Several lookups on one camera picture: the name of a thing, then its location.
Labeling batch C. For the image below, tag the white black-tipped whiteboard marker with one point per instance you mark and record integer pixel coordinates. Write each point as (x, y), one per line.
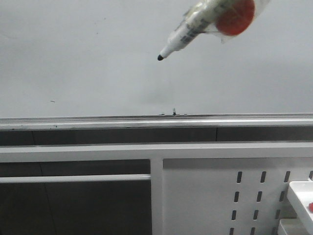
(195, 22)

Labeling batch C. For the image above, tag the red round magnet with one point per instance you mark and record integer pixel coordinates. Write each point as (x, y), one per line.
(238, 18)

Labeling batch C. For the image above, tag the large white whiteboard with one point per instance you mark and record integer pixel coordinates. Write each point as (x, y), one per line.
(69, 58)

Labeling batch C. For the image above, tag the aluminium whiteboard marker tray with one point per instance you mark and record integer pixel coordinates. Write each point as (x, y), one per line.
(159, 121)

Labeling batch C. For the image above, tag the white perforated metal panel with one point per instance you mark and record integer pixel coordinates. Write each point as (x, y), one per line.
(245, 196)

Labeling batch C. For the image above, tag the white plastic bin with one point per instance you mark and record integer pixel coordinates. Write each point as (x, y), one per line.
(300, 195)

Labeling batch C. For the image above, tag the white metal shelf frame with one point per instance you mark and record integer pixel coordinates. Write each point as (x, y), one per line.
(103, 189)

